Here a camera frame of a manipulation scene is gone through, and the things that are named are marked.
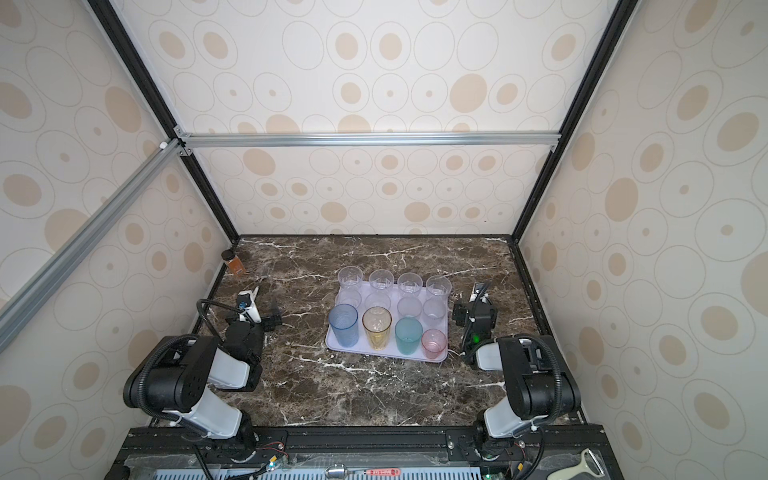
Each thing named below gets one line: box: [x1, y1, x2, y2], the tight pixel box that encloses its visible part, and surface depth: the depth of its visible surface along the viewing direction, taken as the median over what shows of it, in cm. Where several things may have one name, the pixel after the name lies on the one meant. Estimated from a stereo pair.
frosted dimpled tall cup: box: [397, 296, 423, 318], surface depth 94 cm
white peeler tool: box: [547, 448, 605, 480], surface depth 72 cm
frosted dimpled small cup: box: [423, 297, 446, 327], surface depth 96 cm
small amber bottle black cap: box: [221, 249, 246, 277], surface depth 105 cm
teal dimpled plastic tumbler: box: [394, 316, 424, 356], surface depth 86 cm
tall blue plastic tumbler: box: [328, 303, 359, 348], surface depth 87 cm
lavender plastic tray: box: [326, 281, 449, 363], surface depth 91 cm
